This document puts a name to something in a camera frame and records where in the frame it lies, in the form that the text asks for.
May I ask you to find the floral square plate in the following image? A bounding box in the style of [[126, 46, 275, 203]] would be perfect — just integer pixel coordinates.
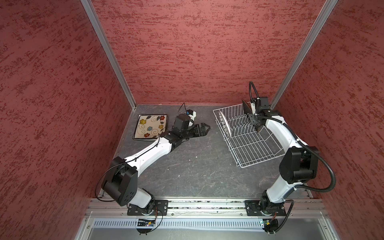
[[133, 114, 168, 141]]

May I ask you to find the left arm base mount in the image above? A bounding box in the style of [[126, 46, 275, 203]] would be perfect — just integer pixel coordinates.
[[127, 200, 169, 217]]

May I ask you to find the aluminium front rail frame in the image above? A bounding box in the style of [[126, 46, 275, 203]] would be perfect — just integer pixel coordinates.
[[75, 198, 339, 240]]

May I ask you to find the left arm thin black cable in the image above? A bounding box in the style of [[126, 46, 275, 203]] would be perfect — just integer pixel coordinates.
[[94, 102, 188, 202]]

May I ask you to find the left corner aluminium profile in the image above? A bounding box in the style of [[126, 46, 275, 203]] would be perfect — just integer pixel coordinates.
[[81, 0, 137, 110]]

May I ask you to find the white wire dish rack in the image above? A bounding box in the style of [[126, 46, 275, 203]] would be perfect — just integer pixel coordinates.
[[213, 104, 285, 168]]

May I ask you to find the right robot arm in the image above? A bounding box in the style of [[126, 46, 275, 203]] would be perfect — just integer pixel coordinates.
[[243, 101, 318, 216]]

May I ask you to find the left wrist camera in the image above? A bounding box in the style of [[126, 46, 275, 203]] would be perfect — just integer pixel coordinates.
[[186, 110, 197, 121]]

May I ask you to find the corner aluminium profile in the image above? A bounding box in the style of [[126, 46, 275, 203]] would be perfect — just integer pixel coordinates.
[[270, 0, 338, 109], [81, 0, 137, 110]]

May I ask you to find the white round bowl plate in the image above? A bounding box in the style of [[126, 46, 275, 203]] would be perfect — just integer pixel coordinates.
[[219, 111, 232, 139]]

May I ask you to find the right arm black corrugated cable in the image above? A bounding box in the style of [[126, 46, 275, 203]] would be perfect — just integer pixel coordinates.
[[248, 80, 337, 235]]

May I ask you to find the black plate yellow rim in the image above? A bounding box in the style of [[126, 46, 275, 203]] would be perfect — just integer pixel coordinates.
[[242, 99, 255, 118]]

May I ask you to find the right corner aluminium profile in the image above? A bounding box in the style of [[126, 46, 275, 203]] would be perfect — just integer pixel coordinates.
[[270, 0, 338, 109]]

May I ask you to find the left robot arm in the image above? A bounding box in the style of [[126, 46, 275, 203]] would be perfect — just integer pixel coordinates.
[[99, 110, 211, 216]]

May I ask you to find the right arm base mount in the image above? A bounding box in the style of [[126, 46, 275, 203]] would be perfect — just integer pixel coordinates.
[[245, 200, 286, 218]]

